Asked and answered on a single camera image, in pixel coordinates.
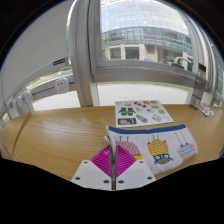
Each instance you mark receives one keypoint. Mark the large colourful sticker sheet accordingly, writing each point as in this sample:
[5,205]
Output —
[141,113]

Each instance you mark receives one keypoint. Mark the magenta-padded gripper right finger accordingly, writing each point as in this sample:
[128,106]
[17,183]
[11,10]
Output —
[135,175]

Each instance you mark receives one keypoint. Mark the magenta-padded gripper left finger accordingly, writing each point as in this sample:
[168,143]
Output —
[87,173]

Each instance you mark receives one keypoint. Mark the white wall socket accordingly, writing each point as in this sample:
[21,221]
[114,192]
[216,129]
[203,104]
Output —
[24,100]
[61,85]

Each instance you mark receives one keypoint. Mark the glass office building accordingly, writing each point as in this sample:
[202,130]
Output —
[143,30]

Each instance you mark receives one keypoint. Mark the small colourful sticker sheet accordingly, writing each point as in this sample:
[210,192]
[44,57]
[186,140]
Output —
[206,109]

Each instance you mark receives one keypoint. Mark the white roller blind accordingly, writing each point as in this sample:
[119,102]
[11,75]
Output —
[36,50]

